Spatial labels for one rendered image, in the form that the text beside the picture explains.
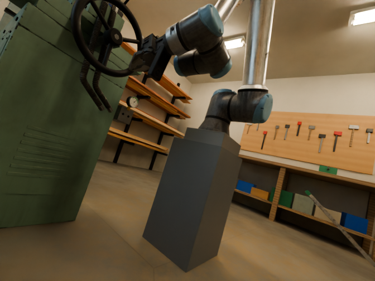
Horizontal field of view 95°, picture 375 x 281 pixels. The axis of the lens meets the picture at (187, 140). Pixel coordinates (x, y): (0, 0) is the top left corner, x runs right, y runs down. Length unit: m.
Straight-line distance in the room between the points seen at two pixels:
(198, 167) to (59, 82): 0.69
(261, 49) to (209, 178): 0.65
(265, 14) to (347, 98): 3.13
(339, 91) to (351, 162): 1.25
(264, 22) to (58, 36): 0.87
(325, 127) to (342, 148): 0.41
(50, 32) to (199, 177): 0.83
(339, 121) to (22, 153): 3.83
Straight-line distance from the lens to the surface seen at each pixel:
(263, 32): 1.00
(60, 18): 0.96
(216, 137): 0.85
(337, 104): 3.94
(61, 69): 0.91
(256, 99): 0.91
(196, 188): 0.82
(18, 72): 0.87
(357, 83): 4.13
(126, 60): 1.06
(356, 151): 3.67
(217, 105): 0.99
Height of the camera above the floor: 0.43
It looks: 7 degrees up
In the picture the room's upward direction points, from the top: 17 degrees clockwise
